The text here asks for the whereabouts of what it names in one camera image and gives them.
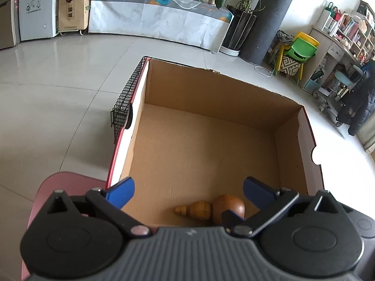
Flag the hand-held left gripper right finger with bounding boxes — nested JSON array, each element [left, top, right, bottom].
[[222, 177, 342, 238]]

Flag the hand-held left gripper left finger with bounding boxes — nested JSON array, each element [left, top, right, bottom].
[[44, 177, 152, 238]]

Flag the brown wooden gourd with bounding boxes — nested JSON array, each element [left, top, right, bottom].
[[175, 194, 245, 227]]

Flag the cardboard box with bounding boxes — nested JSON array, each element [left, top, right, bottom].
[[106, 57, 325, 229]]

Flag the grey flat device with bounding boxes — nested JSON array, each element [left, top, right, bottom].
[[340, 202, 375, 281]]

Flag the beige curtain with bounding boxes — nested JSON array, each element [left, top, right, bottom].
[[357, 117, 375, 154]]

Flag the patterned stool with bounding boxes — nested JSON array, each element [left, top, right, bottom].
[[280, 55, 304, 84]]

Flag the dark hanging coat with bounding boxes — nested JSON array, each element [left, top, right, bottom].
[[337, 61, 375, 137]]

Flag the light blue swivel chair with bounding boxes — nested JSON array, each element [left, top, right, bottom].
[[315, 64, 364, 112]]

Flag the green plastic chair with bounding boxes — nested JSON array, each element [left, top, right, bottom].
[[283, 32, 318, 62]]

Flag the grey cloth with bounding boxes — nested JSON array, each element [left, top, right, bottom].
[[274, 31, 293, 50]]

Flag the beige desk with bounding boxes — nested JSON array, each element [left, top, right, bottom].
[[299, 28, 361, 94]]

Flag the stacked green yellow chairs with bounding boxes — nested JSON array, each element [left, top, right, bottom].
[[272, 32, 320, 78]]

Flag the black square planter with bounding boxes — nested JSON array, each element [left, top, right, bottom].
[[222, 5, 257, 56]]

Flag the dark grey cylinder column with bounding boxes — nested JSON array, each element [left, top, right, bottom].
[[240, 0, 299, 65]]

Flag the table with grey-white tablecloth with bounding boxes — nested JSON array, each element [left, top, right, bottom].
[[88, 0, 235, 54]]

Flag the brown paper bag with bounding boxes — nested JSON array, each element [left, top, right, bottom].
[[57, 0, 90, 33]]

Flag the cluttered bookshelf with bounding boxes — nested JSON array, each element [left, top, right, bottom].
[[318, 1, 375, 62]]

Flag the white chest freezer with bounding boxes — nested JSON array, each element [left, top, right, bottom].
[[18, 0, 63, 41]]

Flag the black wire cage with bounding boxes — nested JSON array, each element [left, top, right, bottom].
[[111, 56, 150, 144]]

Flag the white cable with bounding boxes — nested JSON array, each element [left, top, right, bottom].
[[254, 61, 277, 77]]

